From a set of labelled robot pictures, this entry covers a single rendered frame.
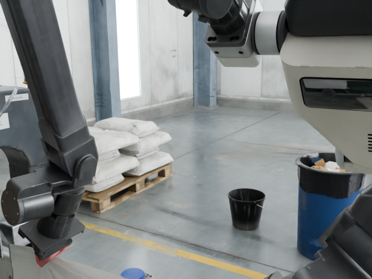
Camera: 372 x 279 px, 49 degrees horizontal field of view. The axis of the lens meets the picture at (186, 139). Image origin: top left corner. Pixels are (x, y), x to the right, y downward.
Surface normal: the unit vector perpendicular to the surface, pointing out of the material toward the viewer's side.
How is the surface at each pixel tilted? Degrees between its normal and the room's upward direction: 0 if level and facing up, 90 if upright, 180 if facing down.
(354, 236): 74
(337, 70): 130
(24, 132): 90
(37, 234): 29
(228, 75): 90
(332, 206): 93
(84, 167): 106
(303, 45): 40
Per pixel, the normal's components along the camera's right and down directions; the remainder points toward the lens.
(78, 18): 0.85, 0.11
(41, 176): 0.18, -0.90
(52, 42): 0.77, 0.36
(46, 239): 0.39, -0.80
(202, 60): -0.52, 0.20
